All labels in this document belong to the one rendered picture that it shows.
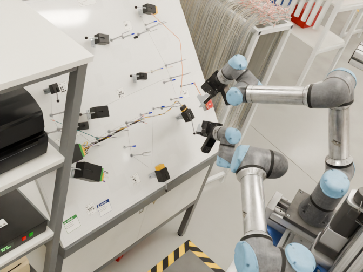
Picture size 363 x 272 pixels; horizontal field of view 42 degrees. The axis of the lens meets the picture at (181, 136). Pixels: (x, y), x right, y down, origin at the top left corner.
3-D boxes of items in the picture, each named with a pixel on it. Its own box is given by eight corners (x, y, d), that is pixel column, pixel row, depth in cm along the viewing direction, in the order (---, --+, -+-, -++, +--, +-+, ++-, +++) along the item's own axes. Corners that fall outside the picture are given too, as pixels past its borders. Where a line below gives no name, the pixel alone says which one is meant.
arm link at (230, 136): (227, 144, 222) (230, 126, 222) (214, 142, 232) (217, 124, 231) (240, 147, 226) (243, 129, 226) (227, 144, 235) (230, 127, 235)
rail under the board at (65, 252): (223, 156, 285) (227, 148, 281) (64, 259, 205) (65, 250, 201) (216, 150, 288) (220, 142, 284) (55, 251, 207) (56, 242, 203)
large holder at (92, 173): (48, 158, 200) (66, 156, 190) (83, 168, 211) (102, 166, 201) (45, 174, 198) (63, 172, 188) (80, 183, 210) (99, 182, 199)
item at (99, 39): (76, 35, 216) (88, 31, 209) (97, 38, 224) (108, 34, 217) (78, 46, 216) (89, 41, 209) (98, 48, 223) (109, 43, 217)
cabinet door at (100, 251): (136, 242, 271) (151, 195, 247) (57, 297, 233) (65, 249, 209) (133, 239, 272) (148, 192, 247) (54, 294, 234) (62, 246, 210)
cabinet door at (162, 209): (196, 199, 308) (215, 156, 284) (137, 242, 271) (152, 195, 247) (194, 197, 309) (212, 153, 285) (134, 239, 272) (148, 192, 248)
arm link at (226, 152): (239, 170, 226) (244, 147, 226) (217, 166, 224) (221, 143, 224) (235, 168, 234) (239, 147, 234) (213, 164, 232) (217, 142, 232)
